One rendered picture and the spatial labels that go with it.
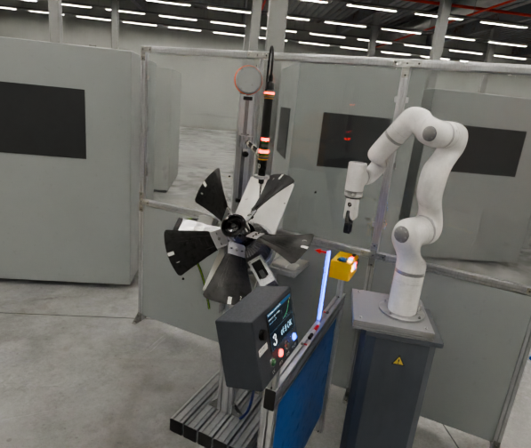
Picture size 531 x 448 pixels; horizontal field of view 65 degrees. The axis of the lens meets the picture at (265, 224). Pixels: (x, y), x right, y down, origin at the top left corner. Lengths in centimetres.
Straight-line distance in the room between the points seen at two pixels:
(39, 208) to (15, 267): 60
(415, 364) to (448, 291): 74
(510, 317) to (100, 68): 328
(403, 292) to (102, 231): 279
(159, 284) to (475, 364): 218
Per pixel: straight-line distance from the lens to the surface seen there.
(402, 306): 186
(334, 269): 207
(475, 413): 287
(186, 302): 323
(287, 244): 183
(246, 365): 112
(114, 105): 371
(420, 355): 188
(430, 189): 172
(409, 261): 178
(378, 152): 185
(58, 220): 402
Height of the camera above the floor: 178
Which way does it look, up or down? 16 degrees down
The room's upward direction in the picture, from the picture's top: 6 degrees clockwise
